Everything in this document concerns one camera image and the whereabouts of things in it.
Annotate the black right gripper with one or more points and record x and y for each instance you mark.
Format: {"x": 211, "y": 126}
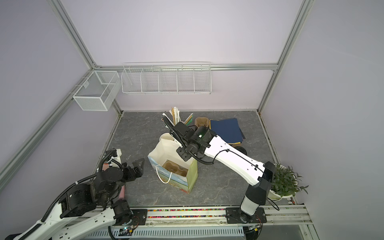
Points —
{"x": 185, "y": 157}

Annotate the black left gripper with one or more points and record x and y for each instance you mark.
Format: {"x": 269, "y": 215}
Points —
{"x": 133, "y": 176}

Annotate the illustrated paper bag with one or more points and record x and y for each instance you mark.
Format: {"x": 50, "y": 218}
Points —
{"x": 166, "y": 150}

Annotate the brown pulp cup carrier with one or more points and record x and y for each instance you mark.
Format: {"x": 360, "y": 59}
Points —
{"x": 175, "y": 168}

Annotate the black cup lid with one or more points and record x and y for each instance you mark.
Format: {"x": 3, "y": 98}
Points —
{"x": 242, "y": 150}

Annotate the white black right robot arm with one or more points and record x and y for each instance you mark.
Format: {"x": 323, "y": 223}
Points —
{"x": 258, "y": 175}

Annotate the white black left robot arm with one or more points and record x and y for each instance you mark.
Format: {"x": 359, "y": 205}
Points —
{"x": 89, "y": 204}

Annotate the purple pink garden trowel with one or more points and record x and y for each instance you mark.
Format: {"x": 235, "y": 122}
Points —
{"x": 122, "y": 193}

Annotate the stack of pulp carriers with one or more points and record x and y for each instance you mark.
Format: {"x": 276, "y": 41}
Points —
{"x": 202, "y": 121}

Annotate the green wrapped straw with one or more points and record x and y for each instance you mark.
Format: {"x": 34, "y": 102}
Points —
{"x": 189, "y": 118}

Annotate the stack of paper cups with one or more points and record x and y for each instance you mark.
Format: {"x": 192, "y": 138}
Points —
{"x": 166, "y": 136}

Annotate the white wrapped straw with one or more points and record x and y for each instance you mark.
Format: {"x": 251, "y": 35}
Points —
{"x": 174, "y": 118}

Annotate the small white mesh basket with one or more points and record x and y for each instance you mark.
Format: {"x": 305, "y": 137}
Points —
{"x": 98, "y": 91}

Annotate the potted green plant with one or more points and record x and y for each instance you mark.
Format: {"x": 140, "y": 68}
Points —
{"x": 285, "y": 184}

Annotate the long white wire shelf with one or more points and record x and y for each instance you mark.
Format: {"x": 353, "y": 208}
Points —
{"x": 167, "y": 78}

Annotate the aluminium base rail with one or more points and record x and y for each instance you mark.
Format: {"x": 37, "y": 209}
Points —
{"x": 188, "y": 223}

